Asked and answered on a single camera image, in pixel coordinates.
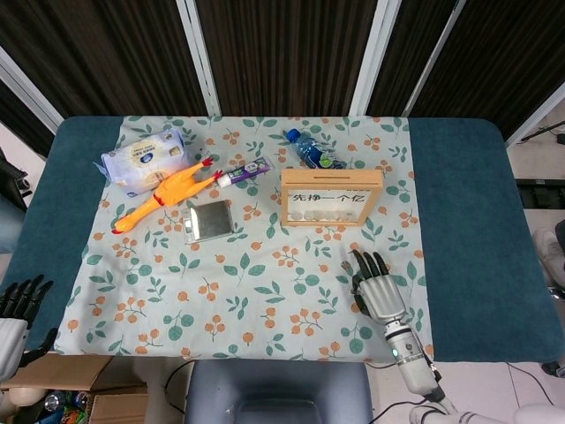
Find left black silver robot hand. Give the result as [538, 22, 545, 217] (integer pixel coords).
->
[0, 273, 60, 382]

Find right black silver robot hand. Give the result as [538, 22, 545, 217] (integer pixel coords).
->
[347, 248, 411, 327]

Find flat cardboard box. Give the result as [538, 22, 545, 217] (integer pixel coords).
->
[8, 354, 149, 395]

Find floral print tablecloth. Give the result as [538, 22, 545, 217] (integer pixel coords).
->
[55, 115, 436, 364]

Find teal table cover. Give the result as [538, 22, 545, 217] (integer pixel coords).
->
[0, 115, 564, 364]

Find small cardboard box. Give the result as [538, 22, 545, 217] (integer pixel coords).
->
[87, 392, 149, 424]

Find grey padded chair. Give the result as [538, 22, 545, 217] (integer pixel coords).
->
[184, 360, 375, 424]

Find blue water bottle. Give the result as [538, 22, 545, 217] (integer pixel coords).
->
[285, 127, 349, 171]

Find black office chair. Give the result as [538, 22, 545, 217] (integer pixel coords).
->
[0, 145, 33, 214]

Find white sneaker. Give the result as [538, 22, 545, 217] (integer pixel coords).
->
[531, 227, 565, 284]

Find purple white toothpaste tube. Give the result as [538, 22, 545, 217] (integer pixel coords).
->
[216, 155, 275, 189]

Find silver pocket scale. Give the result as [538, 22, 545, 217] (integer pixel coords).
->
[182, 199, 234, 245]

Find pale blue wet wipes pack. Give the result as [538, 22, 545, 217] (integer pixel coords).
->
[92, 128, 195, 198]

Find orange rubber chicken toy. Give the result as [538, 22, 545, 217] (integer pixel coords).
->
[110, 155, 224, 235]

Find dark folding screen white frames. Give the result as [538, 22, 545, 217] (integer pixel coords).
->
[0, 0, 565, 155]

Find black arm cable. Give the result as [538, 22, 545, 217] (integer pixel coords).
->
[368, 346, 447, 423]

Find wooden money box frame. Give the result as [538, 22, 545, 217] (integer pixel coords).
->
[280, 167, 384, 229]

